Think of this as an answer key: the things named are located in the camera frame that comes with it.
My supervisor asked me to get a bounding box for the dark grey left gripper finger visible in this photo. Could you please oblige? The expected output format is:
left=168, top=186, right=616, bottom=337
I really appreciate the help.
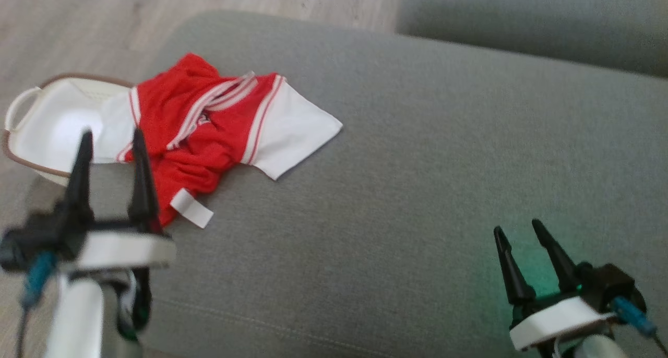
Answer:
left=64, top=129, right=96, bottom=229
left=127, top=127, right=163, bottom=234

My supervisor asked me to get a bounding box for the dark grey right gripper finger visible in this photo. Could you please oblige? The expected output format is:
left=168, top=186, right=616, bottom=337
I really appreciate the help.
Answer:
left=493, top=225, right=536, bottom=305
left=531, top=218, right=581, bottom=292

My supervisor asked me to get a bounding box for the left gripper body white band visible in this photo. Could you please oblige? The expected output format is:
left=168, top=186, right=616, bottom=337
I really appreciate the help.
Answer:
left=52, top=212, right=177, bottom=272

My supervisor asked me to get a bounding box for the white laundry basket brown rim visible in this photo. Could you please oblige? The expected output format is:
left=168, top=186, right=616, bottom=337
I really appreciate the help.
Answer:
left=2, top=73, right=137, bottom=187

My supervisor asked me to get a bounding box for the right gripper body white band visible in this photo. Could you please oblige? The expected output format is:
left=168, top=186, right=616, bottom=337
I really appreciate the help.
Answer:
left=508, top=287, right=617, bottom=352

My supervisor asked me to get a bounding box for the red and white jersey shirt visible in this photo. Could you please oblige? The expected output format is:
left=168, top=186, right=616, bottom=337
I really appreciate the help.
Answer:
left=97, top=53, right=344, bottom=229

